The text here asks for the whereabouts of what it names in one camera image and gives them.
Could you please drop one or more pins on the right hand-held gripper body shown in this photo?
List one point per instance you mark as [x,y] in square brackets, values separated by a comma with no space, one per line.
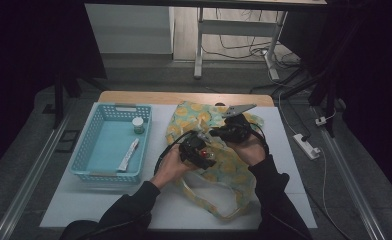
[238,128]

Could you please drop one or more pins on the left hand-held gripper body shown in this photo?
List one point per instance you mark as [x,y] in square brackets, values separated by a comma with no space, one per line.
[191,148]

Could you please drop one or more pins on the lemon print tote bag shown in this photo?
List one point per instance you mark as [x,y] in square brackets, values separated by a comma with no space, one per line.
[230,166]

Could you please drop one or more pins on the small white-capped bottle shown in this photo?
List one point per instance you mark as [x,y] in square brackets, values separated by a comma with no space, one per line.
[138,124]

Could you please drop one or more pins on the white ointment tube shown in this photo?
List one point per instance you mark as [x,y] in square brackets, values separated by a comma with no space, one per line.
[129,156]

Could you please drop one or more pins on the light blue plastic basket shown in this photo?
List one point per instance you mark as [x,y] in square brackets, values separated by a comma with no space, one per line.
[110,146]

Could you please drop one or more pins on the person's right hand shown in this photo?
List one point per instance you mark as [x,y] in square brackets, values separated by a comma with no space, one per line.
[252,151]

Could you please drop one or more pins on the person's left hand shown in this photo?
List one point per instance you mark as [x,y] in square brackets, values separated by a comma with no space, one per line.
[169,168]

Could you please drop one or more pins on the white power strip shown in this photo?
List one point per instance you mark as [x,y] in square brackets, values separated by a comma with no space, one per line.
[305,145]

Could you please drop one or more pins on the small white adapter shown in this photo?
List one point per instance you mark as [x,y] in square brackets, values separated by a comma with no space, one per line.
[320,121]

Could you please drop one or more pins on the black metal stand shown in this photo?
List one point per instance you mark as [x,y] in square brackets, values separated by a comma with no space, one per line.
[330,93]
[59,83]

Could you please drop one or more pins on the white table mat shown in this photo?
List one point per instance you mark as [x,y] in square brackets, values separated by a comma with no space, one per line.
[84,206]

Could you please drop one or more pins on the black floor plate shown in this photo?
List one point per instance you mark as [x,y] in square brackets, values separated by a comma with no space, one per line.
[69,140]

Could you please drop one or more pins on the white cabinet panel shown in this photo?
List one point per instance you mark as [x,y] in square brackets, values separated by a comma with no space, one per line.
[130,30]

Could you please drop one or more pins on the white desk frame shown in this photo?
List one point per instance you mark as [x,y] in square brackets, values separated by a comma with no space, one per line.
[237,27]

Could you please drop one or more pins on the aluminium floor rail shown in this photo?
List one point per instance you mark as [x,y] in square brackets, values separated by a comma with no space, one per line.
[34,173]
[350,180]

